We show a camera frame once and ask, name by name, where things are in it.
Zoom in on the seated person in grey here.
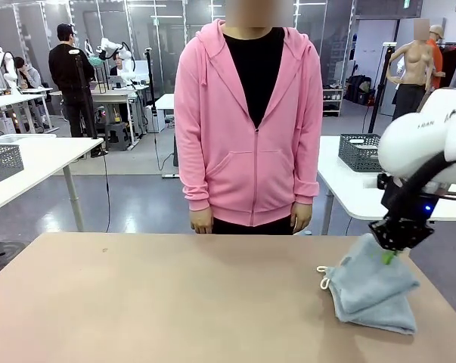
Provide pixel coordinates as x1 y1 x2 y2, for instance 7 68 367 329
14 56 43 90

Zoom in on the white lab desk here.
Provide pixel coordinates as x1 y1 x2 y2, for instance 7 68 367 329
87 85 149 147

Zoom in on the black pole stand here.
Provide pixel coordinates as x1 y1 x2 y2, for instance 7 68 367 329
144 48 157 107

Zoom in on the long white workbench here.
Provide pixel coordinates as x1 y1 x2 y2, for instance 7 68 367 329
0 88 54 133

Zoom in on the mannequin with orange shirt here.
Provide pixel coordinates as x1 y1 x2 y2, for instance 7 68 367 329
426 24 446 95

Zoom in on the seated person behind laptop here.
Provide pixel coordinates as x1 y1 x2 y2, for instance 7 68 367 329
110 52 127 76

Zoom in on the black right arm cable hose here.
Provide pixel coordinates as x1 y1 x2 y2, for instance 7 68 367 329
382 150 455 228

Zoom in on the white shallow tray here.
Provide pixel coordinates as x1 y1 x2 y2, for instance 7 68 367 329
0 133 57 147

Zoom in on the grey step stool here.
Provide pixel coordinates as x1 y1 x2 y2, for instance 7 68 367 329
104 121 131 152

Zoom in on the bare torso mannequin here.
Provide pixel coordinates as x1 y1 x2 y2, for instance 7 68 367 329
385 20 437 122

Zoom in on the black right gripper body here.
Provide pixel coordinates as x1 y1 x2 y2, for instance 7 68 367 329
368 216 435 253

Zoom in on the black stand with white head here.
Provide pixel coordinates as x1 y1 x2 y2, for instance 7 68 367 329
367 42 398 135

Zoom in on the black bags pile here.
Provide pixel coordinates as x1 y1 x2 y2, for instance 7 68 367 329
344 74 376 106

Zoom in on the black round stand base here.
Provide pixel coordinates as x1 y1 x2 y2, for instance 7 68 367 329
0 241 27 284

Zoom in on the person in black with cap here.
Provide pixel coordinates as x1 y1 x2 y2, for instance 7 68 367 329
48 23 97 139

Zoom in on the person's right hand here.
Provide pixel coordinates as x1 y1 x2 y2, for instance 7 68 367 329
189 209 214 234

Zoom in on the white side table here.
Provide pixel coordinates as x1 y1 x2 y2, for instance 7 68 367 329
316 135 456 235
0 135 104 232

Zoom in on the person in pink hoodie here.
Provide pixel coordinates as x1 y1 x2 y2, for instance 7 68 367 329
173 18 324 236

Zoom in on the grey perforated basket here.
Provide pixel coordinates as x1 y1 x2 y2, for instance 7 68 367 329
338 132 388 173
0 144 24 183

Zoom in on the black camera tripod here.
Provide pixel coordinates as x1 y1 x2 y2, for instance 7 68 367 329
68 48 100 140

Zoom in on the white shoe rack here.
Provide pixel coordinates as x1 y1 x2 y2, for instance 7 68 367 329
321 87 345 117

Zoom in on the white standing desk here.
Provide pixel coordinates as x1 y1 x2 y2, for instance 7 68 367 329
154 93 175 178

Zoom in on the light blue towel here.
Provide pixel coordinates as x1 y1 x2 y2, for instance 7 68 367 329
316 233 420 336

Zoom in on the person's left hand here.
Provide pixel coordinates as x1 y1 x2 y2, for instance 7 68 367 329
289 202 313 234

